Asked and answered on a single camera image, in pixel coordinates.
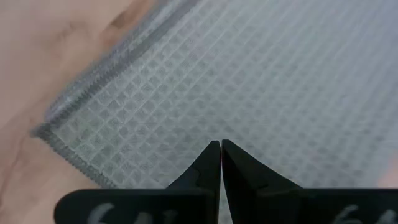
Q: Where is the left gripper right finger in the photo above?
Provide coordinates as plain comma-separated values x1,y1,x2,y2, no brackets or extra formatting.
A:
221,139,303,224

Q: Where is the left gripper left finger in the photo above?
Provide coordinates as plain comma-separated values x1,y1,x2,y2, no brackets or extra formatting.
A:
166,140,222,224

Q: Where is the grey microfiber towel white tag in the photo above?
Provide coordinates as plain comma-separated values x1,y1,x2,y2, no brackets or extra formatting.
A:
30,0,398,224

